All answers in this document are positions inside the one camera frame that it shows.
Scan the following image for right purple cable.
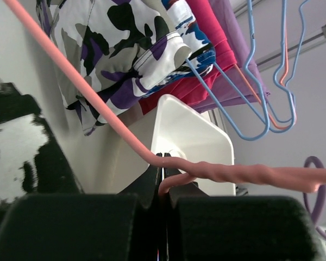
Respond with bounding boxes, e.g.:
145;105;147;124
303;156;326;245

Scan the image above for white plastic basket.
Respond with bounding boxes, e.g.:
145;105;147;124
149;94;236;197

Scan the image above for magenta trousers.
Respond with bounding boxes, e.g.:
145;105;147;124
139;1;237;114

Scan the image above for black white patterned trousers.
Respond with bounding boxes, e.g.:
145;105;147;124
0;79;83;210

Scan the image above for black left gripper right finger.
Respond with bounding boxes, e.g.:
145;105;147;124
164;152;326;261

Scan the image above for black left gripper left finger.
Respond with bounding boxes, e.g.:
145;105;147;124
0;166;162;260

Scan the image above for purple camouflage trousers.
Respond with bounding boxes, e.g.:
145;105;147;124
35;0;193;136

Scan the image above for blue white patterned trousers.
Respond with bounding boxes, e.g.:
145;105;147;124
144;0;216;98

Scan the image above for aluminium hanging rail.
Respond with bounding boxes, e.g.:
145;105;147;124
232;0;326;67

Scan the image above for lilac purple trousers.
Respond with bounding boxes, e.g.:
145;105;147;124
191;1;270;113

